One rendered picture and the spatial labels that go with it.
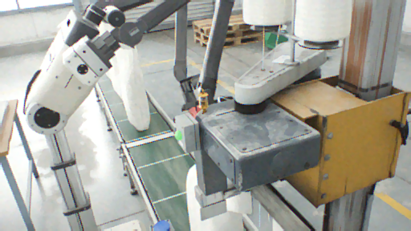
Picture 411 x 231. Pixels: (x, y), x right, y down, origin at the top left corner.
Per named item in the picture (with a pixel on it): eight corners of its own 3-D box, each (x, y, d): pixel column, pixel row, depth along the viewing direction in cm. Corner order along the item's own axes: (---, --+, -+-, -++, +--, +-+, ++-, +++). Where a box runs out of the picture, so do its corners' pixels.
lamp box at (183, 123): (177, 142, 104) (174, 115, 100) (191, 138, 105) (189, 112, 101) (186, 154, 97) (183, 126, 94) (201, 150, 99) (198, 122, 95)
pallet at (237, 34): (193, 35, 709) (193, 28, 703) (245, 26, 749) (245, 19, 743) (210, 43, 639) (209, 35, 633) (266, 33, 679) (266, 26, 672)
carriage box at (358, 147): (271, 168, 125) (273, 87, 111) (343, 143, 136) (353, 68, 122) (316, 208, 104) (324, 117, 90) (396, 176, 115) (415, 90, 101)
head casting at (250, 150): (196, 184, 113) (188, 102, 100) (261, 164, 121) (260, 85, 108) (239, 248, 88) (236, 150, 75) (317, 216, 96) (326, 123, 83)
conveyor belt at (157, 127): (95, 77, 467) (94, 70, 463) (124, 71, 479) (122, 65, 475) (128, 153, 281) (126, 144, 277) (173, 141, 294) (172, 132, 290)
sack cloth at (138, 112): (123, 113, 332) (108, 39, 301) (144, 108, 339) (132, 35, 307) (132, 134, 293) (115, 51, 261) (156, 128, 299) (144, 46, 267)
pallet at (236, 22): (193, 28, 704) (192, 21, 698) (246, 20, 736) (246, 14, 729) (206, 36, 634) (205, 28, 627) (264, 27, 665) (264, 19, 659)
